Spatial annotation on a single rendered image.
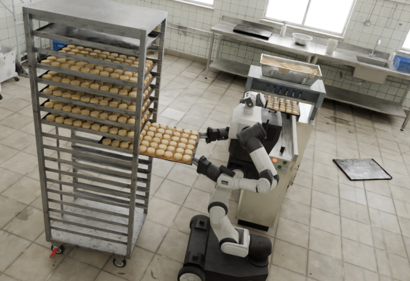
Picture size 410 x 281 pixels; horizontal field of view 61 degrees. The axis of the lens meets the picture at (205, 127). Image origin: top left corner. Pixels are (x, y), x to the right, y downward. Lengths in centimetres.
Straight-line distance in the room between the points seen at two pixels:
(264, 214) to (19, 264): 196
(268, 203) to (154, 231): 101
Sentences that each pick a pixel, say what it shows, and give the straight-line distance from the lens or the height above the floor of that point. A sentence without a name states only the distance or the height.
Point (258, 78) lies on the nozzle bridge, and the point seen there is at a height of 117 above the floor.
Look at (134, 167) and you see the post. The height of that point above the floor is 97.
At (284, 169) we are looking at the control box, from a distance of 286.
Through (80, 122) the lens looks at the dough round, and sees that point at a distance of 227.
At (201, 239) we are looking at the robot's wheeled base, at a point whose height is 19.
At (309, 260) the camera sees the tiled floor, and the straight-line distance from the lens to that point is 330.
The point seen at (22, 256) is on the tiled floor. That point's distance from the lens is 307.
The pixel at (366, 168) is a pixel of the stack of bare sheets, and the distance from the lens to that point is 484.
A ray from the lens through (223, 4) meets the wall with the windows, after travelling 657.
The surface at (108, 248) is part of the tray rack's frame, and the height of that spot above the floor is 15.
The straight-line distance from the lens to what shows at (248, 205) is 314.
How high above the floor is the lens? 231
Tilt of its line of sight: 30 degrees down
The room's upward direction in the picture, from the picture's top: 10 degrees clockwise
